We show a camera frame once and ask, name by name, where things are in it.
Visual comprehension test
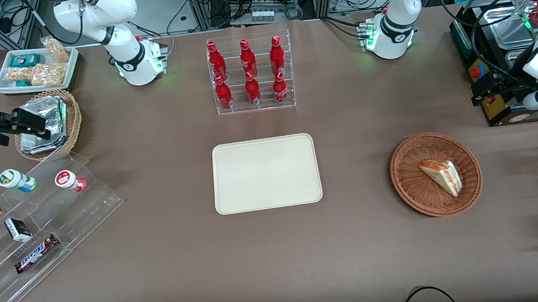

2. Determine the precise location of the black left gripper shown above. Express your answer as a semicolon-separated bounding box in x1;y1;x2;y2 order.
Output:
470;75;538;107

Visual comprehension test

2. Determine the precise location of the small steel tray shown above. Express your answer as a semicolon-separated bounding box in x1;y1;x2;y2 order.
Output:
504;49;529;72

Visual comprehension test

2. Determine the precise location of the light tan wicker basket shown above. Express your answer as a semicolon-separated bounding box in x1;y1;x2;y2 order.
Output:
12;87;85;164

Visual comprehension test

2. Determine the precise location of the large steel tray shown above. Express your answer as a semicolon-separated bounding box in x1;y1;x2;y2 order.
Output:
481;4;536;52

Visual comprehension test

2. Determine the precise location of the white rectangular snack tray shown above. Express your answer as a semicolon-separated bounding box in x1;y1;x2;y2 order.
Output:
0;45;81;96

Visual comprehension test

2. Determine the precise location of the wrapped triangular sandwich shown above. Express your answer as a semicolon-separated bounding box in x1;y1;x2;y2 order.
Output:
418;157;464;200

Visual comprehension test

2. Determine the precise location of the brown round wicker basket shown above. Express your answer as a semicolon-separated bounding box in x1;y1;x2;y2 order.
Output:
388;129;486;221

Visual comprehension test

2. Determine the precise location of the cream rectangular tray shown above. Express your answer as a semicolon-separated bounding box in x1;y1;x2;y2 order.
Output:
210;132;325;216

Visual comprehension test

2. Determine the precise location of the aluminium foil container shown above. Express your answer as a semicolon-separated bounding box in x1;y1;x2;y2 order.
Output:
17;94;71;155

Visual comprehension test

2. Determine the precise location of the green lid yogurt cup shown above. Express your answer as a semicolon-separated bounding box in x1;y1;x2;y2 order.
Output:
0;167;38;195

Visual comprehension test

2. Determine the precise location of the clear bag of nuts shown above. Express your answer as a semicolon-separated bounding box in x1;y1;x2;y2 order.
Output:
41;35;71;64
30;62;66;88
5;66;33;84

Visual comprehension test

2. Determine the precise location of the red lid yogurt cup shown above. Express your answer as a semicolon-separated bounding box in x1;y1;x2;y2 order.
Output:
54;169;88;194

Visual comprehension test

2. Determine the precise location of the small black white box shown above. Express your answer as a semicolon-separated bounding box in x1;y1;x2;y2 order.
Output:
4;216;34;244

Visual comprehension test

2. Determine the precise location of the clear acrylic stepped display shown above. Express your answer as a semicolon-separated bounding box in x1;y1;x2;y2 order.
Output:
0;147;131;302

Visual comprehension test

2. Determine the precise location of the Snickers chocolate bar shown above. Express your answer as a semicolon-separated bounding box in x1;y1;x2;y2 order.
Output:
12;233;61;275

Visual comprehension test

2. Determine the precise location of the red cola bottle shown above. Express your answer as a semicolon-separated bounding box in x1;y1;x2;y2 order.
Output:
244;70;263;107
239;38;258;78
268;35;287;76
207;40;228;81
214;75;234;111
272;71;290;105

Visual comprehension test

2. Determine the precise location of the clear acrylic bottle rack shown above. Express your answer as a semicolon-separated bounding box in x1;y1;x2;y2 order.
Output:
205;29;297;116

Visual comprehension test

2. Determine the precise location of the aluminium equipment rack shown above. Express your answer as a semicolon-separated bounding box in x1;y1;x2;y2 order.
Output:
183;0;336;30

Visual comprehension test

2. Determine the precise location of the black left arm cable bundle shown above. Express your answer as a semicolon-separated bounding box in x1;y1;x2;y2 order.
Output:
438;0;538;93

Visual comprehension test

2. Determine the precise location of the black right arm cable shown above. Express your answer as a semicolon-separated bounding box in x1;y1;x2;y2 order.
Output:
26;0;85;48

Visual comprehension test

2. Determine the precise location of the black looped cable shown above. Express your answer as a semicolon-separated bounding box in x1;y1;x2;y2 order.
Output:
398;284;459;302

